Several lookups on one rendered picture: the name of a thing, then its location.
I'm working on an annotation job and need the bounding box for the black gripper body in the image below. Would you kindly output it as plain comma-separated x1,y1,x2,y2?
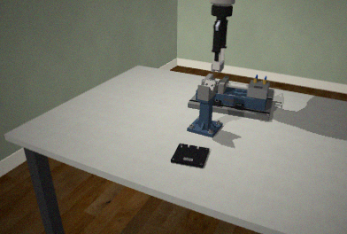
212,5,233,31

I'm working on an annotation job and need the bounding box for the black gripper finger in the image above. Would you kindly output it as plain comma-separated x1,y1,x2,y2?
212,20,226,70
220,20,228,61

